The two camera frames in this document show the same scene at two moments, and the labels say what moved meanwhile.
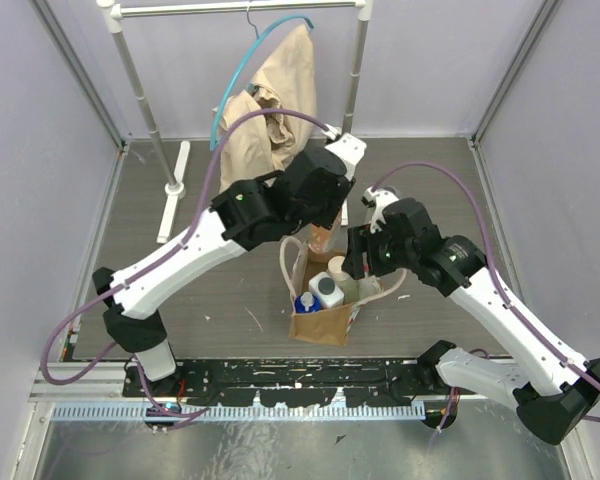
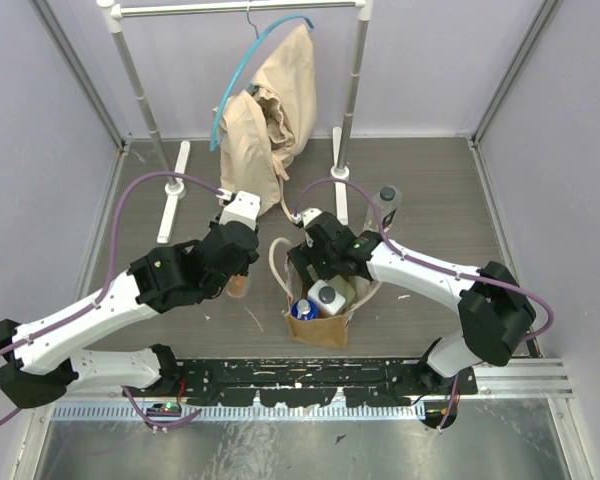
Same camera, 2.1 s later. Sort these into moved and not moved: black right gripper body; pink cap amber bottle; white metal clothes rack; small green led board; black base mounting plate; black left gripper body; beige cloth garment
Moved: black left gripper body; pink cap amber bottle; black right gripper body
Not moved: beige cloth garment; black base mounting plate; small green led board; white metal clothes rack
